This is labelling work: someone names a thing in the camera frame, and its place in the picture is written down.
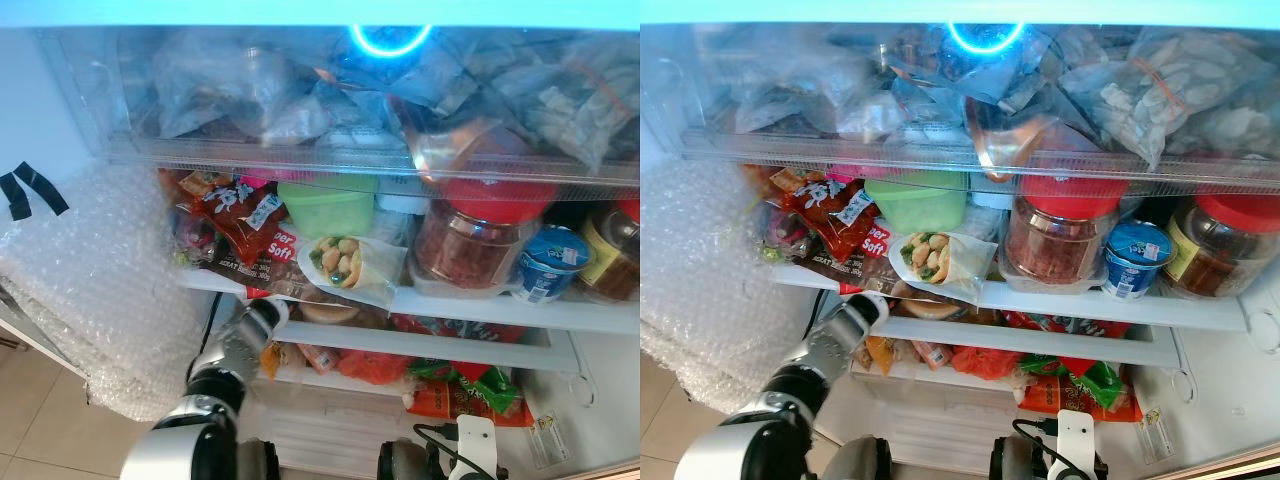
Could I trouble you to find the clear fridge drawer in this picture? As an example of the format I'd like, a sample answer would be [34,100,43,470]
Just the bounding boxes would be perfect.
[645,27,1280,194]
[38,27,641,189]

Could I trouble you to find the white fridge shelf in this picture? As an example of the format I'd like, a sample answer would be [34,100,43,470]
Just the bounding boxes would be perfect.
[770,262,1253,333]
[858,312,1183,369]
[178,268,641,337]
[268,318,583,375]

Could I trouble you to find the white lower fridge shelf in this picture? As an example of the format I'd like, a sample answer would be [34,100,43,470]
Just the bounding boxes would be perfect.
[858,312,1183,369]
[268,318,583,375]

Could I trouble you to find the white fridge label sticker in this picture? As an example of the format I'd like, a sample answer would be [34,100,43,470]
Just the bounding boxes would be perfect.
[529,409,572,470]
[1139,404,1177,464]

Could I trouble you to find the red lid jar yellow label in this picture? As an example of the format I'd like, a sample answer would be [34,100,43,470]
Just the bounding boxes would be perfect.
[1164,192,1280,299]
[579,197,641,302]

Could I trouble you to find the clear bubble wrap sheet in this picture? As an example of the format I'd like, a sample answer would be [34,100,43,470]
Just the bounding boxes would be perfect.
[640,158,833,413]
[0,163,218,423]

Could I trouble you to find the blue yogurt cup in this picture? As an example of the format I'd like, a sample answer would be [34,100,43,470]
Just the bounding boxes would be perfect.
[514,224,592,305]
[1102,219,1177,300]

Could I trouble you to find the clear bag of dumplings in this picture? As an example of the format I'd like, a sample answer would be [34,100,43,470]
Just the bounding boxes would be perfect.
[1058,33,1280,169]
[528,58,641,173]

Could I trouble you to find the red lid chili jar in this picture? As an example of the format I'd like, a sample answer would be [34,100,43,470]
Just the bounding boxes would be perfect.
[413,177,558,293]
[1002,174,1123,288]

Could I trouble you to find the red printed snack packet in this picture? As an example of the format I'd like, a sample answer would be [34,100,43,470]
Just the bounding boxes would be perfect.
[769,177,882,264]
[174,179,292,267]

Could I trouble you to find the green and red snack bag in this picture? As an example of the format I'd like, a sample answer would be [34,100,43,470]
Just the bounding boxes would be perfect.
[404,359,537,430]
[1017,354,1143,424]

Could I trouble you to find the clear frozen food bag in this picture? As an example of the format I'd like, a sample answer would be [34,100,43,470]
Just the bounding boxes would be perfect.
[148,33,333,143]
[728,33,903,138]

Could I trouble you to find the red white lettered package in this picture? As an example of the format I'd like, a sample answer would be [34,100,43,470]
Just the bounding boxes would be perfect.
[264,224,302,277]
[857,221,897,264]

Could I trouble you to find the green plastic container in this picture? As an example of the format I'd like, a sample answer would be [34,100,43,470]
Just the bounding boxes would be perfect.
[864,171,970,237]
[276,177,379,240]

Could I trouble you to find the orange plastic bag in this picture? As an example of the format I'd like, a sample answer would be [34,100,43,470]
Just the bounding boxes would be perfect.
[949,344,1022,382]
[334,349,412,387]

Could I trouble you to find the black tape strip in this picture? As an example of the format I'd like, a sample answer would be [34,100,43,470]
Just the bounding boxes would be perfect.
[14,161,70,217]
[0,172,32,222]

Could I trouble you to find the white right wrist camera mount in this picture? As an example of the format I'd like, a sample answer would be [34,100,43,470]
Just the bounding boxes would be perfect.
[1057,409,1099,480]
[455,414,499,480]

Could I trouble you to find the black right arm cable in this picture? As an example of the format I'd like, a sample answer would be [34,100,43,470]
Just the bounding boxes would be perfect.
[1011,418,1073,473]
[412,424,473,479]

